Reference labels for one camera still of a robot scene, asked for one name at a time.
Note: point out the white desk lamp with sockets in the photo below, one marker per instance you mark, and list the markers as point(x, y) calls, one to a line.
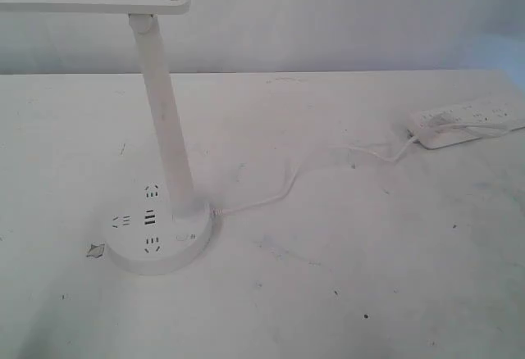
point(172, 224)

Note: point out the white power strip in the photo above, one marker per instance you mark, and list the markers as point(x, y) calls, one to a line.
point(460, 123)

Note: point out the torn paper scrap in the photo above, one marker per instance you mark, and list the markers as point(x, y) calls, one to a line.
point(96, 251)

